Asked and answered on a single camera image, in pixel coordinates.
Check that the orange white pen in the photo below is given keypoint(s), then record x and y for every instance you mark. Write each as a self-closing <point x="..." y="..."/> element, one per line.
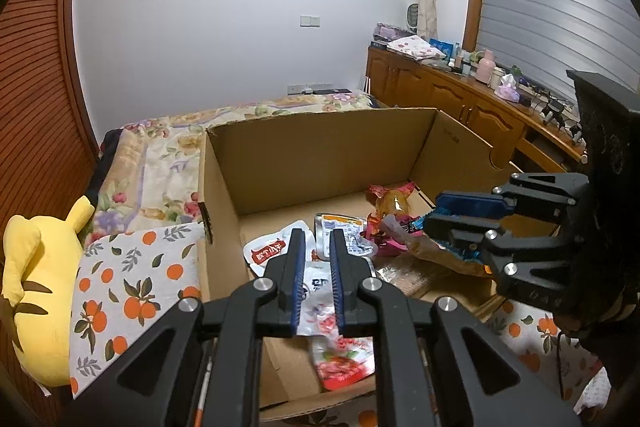
<point x="204" y="389"/>

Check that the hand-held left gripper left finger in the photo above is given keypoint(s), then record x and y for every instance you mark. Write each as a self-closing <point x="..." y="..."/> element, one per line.
<point x="298" y="282"/>

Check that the yellow plush toy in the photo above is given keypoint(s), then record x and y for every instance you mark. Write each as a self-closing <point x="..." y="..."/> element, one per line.
<point x="40" y="277"/>

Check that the orange yellow snack packet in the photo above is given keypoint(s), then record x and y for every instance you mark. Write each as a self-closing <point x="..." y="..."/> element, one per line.
<point x="392" y="203"/>

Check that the floral quilt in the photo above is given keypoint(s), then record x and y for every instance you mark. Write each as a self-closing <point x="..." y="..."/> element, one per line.
<point x="165" y="167"/>

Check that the blue box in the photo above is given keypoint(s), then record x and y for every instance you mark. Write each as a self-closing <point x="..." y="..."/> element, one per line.
<point x="440" y="48"/>

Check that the white red snack packet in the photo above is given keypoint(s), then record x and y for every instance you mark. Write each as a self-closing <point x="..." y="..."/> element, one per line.
<point x="340" y="357"/>

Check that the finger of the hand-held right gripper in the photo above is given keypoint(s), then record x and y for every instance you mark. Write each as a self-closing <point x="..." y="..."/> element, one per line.
<point x="450" y="229"/>
<point x="470" y="203"/>

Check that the orange fruit print bedsheet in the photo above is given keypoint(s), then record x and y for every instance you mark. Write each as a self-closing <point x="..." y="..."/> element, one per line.
<point x="125" y="277"/>

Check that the wooden cabinet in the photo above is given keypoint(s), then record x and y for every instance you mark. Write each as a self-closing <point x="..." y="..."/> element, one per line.
<point x="450" y="92"/>

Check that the brown cardboard box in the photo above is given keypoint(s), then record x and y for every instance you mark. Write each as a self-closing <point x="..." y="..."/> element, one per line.
<point x="320" y="157"/>

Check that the folded floral cloth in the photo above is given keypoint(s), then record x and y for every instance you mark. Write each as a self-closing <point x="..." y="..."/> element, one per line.
<point x="415" y="47"/>

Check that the pink thermos bottle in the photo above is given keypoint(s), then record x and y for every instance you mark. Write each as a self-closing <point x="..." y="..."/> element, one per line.
<point x="485" y="68"/>

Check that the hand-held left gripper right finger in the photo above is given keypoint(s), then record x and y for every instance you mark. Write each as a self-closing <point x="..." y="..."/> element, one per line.
<point x="336" y="287"/>

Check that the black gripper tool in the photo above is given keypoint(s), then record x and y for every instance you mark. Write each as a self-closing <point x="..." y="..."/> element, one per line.
<point x="577" y="131"/>
<point x="552" y="111"/>

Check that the pink snack packet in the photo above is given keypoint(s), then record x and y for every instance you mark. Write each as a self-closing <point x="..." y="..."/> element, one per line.
<point x="387" y="243"/>

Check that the silver red snack packet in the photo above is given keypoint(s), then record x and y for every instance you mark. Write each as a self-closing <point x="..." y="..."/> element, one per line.
<point x="267" y="249"/>

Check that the blue tan snack packet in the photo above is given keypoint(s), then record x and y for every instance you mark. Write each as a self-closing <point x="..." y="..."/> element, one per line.
<point x="445" y="257"/>

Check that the white wall switch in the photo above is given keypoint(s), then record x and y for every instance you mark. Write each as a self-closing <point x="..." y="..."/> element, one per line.
<point x="310" y="21"/>

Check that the wooden louvered wardrobe door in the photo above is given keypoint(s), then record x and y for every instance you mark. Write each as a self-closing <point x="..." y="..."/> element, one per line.
<point x="35" y="107"/>

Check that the small white fan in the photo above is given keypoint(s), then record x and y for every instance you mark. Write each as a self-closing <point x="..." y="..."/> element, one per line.
<point x="413" y="17"/>

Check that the white wall socket strip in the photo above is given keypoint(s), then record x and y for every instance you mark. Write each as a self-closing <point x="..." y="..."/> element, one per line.
<point x="310" y="88"/>

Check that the purple bag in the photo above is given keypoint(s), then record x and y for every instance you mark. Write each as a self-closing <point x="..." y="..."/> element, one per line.
<point x="390" y="32"/>

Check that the purple tissue pack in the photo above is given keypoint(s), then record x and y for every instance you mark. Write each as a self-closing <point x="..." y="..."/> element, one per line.
<point x="507" y="89"/>

